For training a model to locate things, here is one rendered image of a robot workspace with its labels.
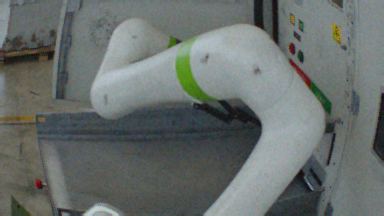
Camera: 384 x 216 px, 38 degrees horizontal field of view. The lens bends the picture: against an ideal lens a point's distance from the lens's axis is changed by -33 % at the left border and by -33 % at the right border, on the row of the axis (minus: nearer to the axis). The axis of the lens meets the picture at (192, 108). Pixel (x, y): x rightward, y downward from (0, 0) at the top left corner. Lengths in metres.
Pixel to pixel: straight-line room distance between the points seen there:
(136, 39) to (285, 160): 0.50
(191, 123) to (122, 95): 0.62
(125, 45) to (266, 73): 0.46
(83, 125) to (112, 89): 0.51
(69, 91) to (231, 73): 1.09
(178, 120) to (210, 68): 0.84
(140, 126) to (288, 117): 0.85
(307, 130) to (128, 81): 0.39
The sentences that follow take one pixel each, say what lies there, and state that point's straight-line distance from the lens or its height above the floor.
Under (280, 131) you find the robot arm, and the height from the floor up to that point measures 1.20.
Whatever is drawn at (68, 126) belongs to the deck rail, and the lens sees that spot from 1.99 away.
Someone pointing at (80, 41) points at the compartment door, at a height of 1.05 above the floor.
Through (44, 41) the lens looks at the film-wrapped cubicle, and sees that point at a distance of 5.28.
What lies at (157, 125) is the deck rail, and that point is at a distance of 2.04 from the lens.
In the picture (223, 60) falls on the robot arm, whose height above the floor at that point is 1.31.
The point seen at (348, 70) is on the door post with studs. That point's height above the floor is 1.26.
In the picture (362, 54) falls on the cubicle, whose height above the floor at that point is 1.34.
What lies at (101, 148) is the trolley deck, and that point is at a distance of 1.94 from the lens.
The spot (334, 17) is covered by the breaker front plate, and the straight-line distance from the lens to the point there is 1.63.
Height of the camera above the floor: 1.70
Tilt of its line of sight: 23 degrees down
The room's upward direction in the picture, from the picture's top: 5 degrees clockwise
